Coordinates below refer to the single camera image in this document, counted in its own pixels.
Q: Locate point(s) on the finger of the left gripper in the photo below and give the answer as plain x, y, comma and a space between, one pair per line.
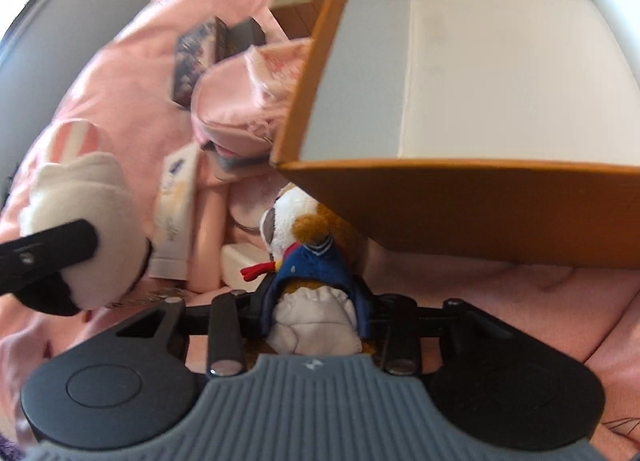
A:
32, 258

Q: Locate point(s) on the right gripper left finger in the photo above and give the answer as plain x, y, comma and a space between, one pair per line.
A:
229, 322

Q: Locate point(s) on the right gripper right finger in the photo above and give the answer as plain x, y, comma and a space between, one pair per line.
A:
398, 326

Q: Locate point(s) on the red panda sailor plush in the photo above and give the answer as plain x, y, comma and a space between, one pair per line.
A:
315, 303

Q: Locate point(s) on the white striped-hat plush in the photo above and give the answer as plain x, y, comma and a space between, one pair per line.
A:
79, 177

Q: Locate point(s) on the white hand cream tube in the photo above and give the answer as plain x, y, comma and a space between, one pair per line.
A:
174, 215

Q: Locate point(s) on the pink stick device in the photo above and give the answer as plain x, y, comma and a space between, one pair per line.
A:
209, 228

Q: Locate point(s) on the pink zip pouch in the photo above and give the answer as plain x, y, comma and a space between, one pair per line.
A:
239, 105

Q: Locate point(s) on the gold jewellery box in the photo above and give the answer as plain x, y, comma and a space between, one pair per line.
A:
296, 18

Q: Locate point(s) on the white charger plug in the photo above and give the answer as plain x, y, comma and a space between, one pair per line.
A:
235, 257

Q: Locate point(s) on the black rectangular box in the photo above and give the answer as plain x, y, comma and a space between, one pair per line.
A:
243, 35

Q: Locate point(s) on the round clear compact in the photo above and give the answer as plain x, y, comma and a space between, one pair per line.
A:
249, 199

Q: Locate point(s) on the pink printed bed sheet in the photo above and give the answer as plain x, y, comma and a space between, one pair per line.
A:
590, 314

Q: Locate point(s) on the orange white cardboard box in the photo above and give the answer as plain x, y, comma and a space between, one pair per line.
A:
502, 129

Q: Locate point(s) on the patterned dark card box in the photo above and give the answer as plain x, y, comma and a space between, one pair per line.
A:
196, 51

